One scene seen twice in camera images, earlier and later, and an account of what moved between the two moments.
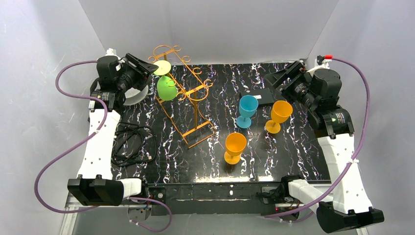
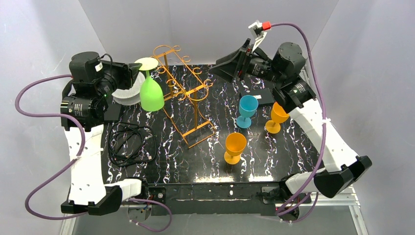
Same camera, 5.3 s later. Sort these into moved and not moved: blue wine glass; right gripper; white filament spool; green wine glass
Moved: green wine glass; right gripper
Not moved: blue wine glass; white filament spool
